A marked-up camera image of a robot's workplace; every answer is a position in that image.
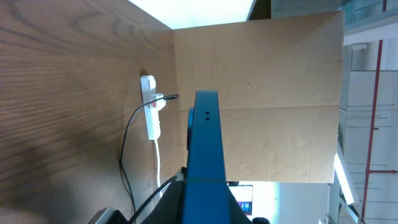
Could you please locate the computer monitor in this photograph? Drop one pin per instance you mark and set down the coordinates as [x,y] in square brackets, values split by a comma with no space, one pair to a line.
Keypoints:
[243,195]

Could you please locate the white power strip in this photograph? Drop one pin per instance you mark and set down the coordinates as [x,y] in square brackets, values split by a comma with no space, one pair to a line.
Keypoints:
[148,90]

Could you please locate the white USB charger adapter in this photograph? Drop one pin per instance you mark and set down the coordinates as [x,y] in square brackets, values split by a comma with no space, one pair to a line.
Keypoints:
[157,101]

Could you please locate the red pipe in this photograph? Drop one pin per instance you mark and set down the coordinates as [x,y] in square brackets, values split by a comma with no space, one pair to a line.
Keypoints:
[372,127]

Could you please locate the brown cardboard panel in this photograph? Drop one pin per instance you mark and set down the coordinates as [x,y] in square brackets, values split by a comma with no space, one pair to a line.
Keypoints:
[278,83]

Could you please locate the blue Galaxy smartphone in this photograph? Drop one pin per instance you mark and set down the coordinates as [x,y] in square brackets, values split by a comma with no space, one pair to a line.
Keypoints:
[206,194]

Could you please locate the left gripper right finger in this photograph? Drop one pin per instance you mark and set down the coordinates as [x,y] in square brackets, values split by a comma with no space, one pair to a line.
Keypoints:
[237,215]

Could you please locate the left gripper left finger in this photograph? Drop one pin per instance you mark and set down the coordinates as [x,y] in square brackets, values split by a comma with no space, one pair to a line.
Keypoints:
[169,207]

